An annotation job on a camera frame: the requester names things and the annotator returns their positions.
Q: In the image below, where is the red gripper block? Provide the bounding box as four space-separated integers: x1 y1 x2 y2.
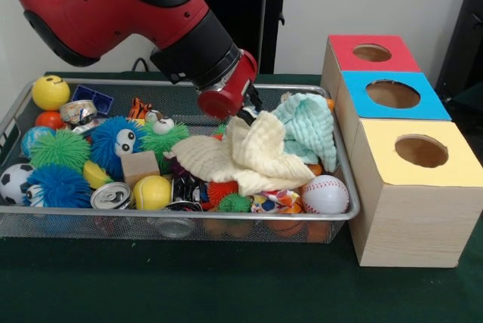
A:
197 49 264 127

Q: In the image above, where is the cream waffle cloth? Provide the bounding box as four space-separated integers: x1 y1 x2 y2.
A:
162 110 316 196

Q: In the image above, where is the mint waffle cloth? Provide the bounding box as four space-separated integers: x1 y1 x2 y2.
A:
271 92 337 173

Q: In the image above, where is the blue spiky googly-eyed ball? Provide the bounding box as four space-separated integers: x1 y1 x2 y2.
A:
22 164 93 209
90 115 146 180

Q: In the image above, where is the crushed printed soda can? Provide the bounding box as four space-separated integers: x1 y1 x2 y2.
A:
60 99 98 128

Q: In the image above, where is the shallow clear mesh bin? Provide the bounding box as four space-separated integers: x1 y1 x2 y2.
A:
0 77 361 245

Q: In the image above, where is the wooden three-hole box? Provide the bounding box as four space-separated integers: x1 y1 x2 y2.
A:
319 34 483 268

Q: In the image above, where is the white baseball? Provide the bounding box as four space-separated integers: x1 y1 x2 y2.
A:
300 174 350 214

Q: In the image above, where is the yellow tennis ball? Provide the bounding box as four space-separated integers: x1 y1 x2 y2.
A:
132 175 173 211

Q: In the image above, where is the silver-top soda can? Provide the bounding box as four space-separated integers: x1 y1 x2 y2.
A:
90 182 133 211

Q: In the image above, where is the dark green tablecloth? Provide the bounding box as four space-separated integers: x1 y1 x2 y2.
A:
0 70 483 323
445 82 483 115

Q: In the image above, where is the black floor stand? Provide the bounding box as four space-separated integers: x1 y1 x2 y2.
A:
433 0 483 92

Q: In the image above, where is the black-and-white soccer ball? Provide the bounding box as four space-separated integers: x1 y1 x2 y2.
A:
0 163 35 206

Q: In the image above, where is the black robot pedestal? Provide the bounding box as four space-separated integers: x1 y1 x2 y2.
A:
180 0 305 75

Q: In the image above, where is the black cable loop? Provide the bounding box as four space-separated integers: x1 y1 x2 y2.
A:
131 57 154 74

